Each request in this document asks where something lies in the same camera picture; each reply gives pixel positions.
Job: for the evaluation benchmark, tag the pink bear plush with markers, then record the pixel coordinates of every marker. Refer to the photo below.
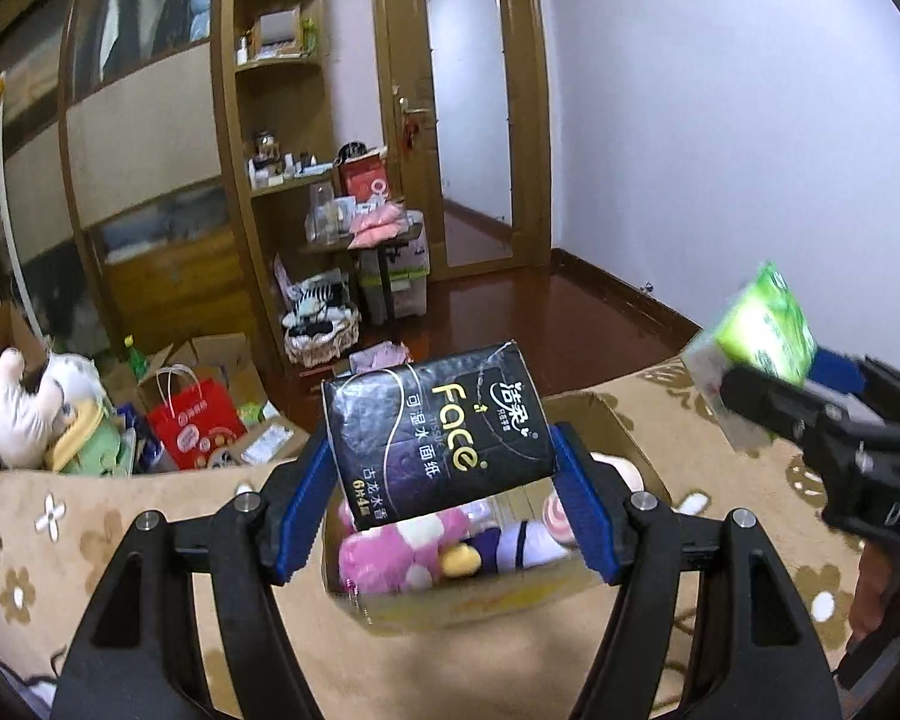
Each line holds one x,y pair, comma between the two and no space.
401,557

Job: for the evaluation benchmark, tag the wooden corner shelf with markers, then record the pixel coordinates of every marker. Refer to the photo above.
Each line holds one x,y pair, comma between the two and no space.
272,109

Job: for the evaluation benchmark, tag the green tissue pack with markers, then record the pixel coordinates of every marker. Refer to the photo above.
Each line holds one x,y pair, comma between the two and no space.
765,327

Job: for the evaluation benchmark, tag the brown cardboard box on floor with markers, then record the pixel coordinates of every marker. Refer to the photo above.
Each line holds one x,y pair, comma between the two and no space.
15,332

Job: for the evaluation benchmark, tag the white pink limbed plush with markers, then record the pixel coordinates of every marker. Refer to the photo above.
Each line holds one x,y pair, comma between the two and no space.
31,423

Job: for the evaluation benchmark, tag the lace trimmed basket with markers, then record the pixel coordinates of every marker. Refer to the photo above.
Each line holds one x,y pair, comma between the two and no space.
321,321

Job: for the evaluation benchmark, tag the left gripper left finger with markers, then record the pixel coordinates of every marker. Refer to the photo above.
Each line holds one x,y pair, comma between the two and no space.
138,651

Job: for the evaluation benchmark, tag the red box on table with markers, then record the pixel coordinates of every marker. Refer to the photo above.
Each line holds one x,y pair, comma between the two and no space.
365,177

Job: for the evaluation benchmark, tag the purple haired doll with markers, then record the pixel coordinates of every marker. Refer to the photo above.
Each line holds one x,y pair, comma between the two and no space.
518,547

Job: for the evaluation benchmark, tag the beige flower pattern blanket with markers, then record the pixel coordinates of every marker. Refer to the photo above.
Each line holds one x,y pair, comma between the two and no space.
507,646

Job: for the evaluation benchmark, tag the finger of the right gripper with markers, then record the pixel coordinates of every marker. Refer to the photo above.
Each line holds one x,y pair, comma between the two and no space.
871,381
759,408

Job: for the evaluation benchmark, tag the person right hand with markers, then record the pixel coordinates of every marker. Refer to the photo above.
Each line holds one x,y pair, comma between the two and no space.
877,574

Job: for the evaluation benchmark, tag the red paper shopping bag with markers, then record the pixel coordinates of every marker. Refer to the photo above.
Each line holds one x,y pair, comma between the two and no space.
194,417

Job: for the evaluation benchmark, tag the wooden door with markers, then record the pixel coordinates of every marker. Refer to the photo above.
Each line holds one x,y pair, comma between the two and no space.
464,95

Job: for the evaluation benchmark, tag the green yellow toy container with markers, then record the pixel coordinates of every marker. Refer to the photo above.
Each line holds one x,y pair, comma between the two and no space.
92,445

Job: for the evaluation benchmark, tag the clear plastic storage bin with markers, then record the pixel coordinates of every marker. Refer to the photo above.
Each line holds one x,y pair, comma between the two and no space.
408,291

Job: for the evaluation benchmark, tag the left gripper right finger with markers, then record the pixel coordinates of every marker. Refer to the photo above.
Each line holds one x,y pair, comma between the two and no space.
754,651

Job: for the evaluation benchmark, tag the yellow bear plush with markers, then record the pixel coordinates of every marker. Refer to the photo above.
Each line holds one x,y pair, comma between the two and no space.
462,560

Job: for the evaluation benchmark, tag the wooden wardrobe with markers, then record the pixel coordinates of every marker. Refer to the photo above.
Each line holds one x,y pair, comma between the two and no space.
125,223

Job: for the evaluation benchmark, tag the green bottle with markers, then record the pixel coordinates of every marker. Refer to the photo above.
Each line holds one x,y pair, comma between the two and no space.
139,363

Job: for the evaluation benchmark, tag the open cardboard box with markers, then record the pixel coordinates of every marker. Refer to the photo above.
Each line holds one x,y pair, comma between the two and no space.
454,601

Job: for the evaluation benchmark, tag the black face tissue pack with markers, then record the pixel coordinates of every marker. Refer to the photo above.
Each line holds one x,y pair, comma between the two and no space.
424,437

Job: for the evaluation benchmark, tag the pink packets on table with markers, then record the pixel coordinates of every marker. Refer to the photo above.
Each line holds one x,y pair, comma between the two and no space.
385,222

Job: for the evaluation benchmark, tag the pink white marshmallow plush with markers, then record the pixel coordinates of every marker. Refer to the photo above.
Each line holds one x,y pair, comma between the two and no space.
610,479

